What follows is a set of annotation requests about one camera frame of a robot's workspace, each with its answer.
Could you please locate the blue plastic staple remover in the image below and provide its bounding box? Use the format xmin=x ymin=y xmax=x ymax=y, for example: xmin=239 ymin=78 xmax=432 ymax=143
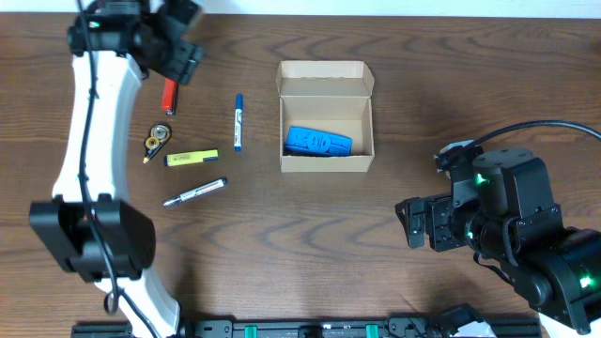
xmin=285 ymin=127 xmax=352 ymax=157

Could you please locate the brown cardboard box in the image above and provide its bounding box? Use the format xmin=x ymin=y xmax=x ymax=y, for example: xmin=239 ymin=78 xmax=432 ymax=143
xmin=276 ymin=60 xmax=375 ymax=173

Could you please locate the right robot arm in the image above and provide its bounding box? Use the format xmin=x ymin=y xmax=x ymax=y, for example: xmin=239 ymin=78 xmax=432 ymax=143
xmin=395 ymin=146 xmax=600 ymax=337

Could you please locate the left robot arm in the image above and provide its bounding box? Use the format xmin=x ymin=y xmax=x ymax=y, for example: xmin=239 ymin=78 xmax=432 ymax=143
xmin=29 ymin=0 xmax=203 ymax=337

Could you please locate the correction tape dispenser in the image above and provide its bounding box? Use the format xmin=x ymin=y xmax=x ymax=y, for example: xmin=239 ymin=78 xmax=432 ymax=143
xmin=143 ymin=122 xmax=172 ymax=163

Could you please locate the blue whiteboard marker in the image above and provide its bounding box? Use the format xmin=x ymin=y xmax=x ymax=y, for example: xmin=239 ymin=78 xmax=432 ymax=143
xmin=234 ymin=93 xmax=243 ymax=152

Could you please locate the yellow highlighter pen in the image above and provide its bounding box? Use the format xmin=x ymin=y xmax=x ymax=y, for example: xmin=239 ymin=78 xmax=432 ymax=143
xmin=163 ymin=149 xmax=219 ymax=167

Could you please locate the black whiteboard marker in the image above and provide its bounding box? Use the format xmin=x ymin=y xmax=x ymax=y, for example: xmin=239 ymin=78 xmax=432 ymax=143
xmin=163 ymin=177 xmax=228 ymax=207

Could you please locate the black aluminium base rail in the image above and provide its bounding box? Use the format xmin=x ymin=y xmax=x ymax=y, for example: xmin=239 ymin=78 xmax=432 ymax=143
xmin=70 ymin=302 xmax=544 ymax=338

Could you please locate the black right camera cable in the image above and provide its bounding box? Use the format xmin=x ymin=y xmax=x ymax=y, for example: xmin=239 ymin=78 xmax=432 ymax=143
xmin=436 ymin=120 xmax=601 ymax=165

